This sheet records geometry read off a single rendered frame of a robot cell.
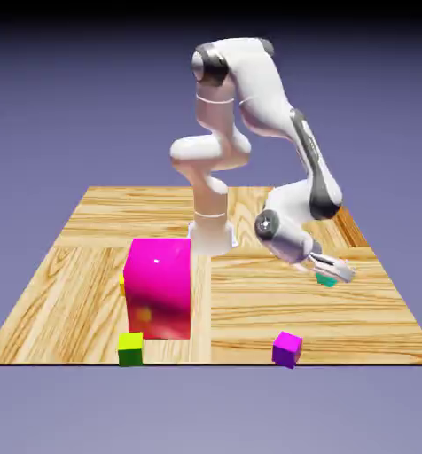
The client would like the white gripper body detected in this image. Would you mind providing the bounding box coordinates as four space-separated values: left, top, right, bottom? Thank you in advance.
309 252 357 284

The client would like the small teal cube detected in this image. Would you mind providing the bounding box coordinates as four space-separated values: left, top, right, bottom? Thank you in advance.
315 271 339 288

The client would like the small purple cube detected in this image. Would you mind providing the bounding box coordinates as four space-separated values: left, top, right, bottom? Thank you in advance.
271 331 303 370

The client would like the small yellow-green cube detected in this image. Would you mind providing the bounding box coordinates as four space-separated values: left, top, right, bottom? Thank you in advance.
117 332 145 368

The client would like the large magenta box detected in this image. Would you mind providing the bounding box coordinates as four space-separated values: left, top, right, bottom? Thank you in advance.
122 238 192 341

